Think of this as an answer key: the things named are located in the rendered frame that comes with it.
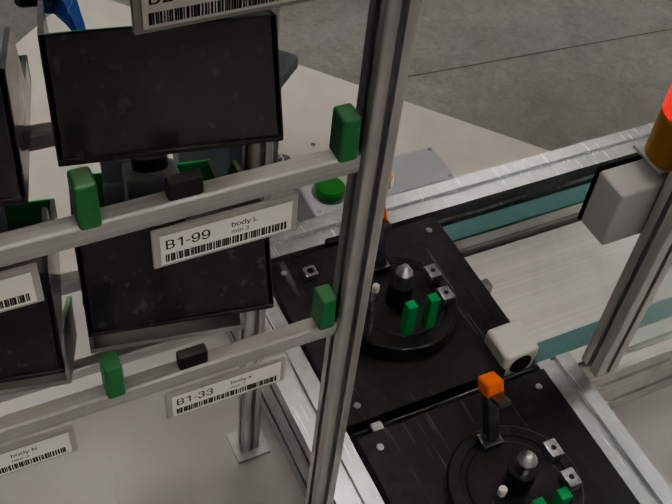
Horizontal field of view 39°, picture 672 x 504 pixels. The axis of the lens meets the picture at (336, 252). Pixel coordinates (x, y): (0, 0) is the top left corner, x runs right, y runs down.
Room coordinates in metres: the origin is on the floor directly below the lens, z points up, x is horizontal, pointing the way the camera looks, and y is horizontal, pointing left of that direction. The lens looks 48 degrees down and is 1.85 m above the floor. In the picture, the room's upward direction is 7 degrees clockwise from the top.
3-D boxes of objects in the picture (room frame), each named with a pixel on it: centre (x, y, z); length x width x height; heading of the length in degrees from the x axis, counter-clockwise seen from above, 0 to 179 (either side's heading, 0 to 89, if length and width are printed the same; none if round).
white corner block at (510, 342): (0.67, -0.21, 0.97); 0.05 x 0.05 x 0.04; 31
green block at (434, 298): (0.68, -0.11, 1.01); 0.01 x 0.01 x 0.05; 31
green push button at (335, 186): (0.90, 0.02, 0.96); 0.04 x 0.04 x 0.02
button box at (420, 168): (0.94, -0.04, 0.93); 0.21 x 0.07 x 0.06; 121
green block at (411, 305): (0.66, -0.09, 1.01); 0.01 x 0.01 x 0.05; 31
